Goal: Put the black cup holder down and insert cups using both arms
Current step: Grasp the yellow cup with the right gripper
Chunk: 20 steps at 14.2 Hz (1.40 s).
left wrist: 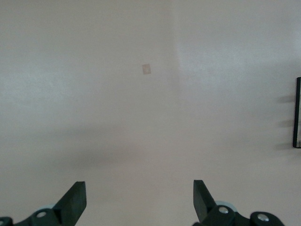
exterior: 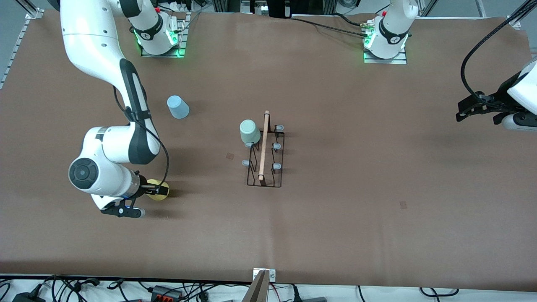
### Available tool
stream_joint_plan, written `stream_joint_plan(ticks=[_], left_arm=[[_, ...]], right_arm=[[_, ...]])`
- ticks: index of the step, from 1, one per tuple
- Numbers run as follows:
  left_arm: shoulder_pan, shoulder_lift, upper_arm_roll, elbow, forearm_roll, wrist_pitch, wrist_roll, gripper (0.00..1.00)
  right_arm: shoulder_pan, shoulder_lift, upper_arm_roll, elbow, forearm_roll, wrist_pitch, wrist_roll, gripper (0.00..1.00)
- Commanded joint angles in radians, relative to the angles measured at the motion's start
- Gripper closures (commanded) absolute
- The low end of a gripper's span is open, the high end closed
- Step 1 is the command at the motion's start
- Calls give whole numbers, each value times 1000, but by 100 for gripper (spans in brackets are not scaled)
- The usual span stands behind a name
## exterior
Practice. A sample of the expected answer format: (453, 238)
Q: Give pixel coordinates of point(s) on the brown table cover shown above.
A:
(335, 230)

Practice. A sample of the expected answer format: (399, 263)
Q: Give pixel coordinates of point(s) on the teal green plastic cup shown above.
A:
(250, 132)

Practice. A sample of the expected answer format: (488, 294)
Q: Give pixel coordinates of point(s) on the aluminium profile beam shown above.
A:
(256, 291)

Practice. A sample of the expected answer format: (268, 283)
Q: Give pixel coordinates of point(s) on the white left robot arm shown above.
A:
(392, 25)

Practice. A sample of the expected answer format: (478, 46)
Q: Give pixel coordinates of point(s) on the small metal bracket plate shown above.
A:
(272, 275)

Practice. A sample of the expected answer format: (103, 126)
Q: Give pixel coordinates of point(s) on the person in dark clothes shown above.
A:
(280, 8)

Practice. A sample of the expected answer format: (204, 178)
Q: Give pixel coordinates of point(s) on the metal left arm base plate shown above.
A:
(400, 59)

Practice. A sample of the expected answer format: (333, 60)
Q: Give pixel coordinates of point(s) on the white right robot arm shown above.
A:
(96, 42)

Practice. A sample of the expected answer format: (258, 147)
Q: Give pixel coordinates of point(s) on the aluminium frame rail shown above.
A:
(520, 14)
(16, 46)

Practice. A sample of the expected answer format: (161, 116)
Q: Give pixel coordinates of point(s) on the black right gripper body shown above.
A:
(144, 187)

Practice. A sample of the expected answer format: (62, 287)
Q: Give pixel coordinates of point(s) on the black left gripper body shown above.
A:
(497, 102)

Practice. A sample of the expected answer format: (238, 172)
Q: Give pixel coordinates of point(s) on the light blue plastic cup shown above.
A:
(178, 108)

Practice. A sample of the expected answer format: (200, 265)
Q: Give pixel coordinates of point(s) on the yellow plastic cup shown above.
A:
(158, 198)

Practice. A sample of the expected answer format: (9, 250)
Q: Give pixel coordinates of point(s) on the black orange terminal block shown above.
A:
(167, 292)

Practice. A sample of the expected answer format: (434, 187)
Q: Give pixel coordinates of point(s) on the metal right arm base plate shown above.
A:
(181, 37)

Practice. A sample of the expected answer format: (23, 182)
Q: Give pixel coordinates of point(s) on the black power adapter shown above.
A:
(27, 297)

